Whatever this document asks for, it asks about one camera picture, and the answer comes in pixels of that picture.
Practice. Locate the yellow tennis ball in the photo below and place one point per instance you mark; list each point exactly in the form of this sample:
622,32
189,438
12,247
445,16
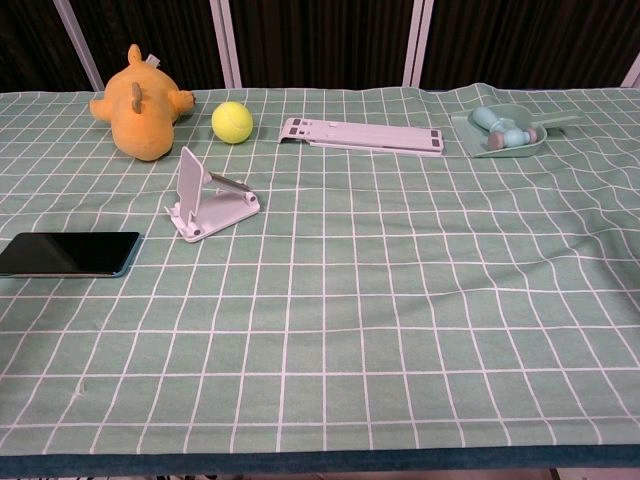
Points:
232,123

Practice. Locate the white folding phone stand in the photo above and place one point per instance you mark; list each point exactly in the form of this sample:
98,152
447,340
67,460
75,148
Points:
220,216

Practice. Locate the white partition frame post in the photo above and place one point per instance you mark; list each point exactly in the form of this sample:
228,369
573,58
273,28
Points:
226,45
80,47
634,75
417,45

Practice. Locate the green plastic dustpan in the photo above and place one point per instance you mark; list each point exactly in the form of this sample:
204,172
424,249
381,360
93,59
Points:
520,120

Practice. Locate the green checkered tablecloth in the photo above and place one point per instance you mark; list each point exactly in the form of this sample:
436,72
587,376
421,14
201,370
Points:
350,300

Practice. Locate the white folded laptop stand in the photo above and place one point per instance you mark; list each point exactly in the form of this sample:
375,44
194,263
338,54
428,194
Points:
360,135

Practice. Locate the light blue toy hammer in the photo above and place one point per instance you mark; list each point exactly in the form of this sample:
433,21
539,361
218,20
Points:
511,137

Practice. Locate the black smartphone with blue case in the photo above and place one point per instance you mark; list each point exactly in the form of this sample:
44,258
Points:
70,252

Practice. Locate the orange plush toy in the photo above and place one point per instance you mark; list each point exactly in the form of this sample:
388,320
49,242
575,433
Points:
140,110

